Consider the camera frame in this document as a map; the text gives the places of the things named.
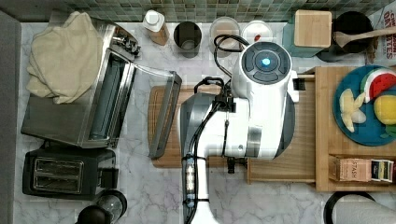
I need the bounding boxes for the toy watermelon slice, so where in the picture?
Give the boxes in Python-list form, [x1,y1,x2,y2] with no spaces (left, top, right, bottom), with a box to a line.
[361,68,396,103]

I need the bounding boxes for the Stash tea box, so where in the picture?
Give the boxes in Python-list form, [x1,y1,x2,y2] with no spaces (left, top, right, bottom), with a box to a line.
[329,156,372,182]

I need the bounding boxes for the dark metal cup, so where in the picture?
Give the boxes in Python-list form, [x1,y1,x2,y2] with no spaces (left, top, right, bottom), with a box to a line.
[174,21,202,58]

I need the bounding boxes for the white lidded container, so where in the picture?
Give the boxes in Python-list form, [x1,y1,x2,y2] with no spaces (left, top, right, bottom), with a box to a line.
[242,21,274,44]

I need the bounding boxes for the wooden drawer cabinet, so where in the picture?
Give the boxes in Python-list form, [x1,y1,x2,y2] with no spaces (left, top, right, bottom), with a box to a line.
[307,66,395,192]

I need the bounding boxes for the teal canister with wooden lid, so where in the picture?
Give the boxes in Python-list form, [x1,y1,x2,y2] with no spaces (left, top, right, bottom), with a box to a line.
[282,9,332,58]

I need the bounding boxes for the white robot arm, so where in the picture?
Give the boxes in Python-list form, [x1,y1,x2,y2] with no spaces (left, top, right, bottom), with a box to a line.
[177,41,298,224]

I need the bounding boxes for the white cap bottle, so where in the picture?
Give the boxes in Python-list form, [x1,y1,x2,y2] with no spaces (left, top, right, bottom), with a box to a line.
[143,9,169,46]

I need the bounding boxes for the stainless steel toaster oven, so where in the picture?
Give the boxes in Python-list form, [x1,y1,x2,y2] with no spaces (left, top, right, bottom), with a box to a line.
[21,19,182,159]

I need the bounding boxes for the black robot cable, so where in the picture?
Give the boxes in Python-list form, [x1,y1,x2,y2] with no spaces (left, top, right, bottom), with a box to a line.
[183,34,250,224]

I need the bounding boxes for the beige cloth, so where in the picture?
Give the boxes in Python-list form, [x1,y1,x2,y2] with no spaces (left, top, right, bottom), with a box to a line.
[26,11,103,104]

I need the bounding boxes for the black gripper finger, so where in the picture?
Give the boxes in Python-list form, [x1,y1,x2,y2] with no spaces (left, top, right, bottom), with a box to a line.
[292,77,305,91]

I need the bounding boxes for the clear jar with brown powder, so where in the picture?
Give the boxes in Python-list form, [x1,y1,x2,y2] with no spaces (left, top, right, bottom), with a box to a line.
[209,17,240,52]

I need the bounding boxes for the black two-slot toaster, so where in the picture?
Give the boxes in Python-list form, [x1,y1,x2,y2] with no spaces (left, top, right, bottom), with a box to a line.
[22,146,119,201]

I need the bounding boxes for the green toy fruit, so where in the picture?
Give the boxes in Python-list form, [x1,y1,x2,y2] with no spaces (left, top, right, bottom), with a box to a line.
[380,125,396,138]

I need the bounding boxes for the yellow toy fruit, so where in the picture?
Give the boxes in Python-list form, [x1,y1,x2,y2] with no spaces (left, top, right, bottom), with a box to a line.
[374,95,396,125]

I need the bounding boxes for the wooden cutting board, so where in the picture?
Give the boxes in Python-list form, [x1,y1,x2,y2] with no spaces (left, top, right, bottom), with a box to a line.
[147,84,248,169]

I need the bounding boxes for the toy banana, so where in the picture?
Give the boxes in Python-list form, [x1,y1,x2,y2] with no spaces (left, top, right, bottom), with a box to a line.
[339,89,366,133]

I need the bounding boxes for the black bowl with paper towel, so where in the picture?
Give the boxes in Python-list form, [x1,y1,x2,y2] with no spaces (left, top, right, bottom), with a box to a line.
[323,191,396,224]

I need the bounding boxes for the wooden spoon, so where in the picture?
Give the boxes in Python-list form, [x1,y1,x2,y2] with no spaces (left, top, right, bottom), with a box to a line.
[332,26,396,48]

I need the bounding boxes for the cereal box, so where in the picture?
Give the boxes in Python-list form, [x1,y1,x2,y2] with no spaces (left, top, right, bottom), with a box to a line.
[366,1,396,67]

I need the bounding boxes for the tea bag packets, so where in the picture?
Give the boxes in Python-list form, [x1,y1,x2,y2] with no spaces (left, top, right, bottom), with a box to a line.
[371,160,394,183]

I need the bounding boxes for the glass pepper grinder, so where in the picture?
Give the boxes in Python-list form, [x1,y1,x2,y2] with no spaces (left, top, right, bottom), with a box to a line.
[75,189,127,224]

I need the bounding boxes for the black utensil holder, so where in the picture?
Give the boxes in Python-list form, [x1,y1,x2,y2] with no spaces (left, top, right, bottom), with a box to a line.
[317,11,374,63]

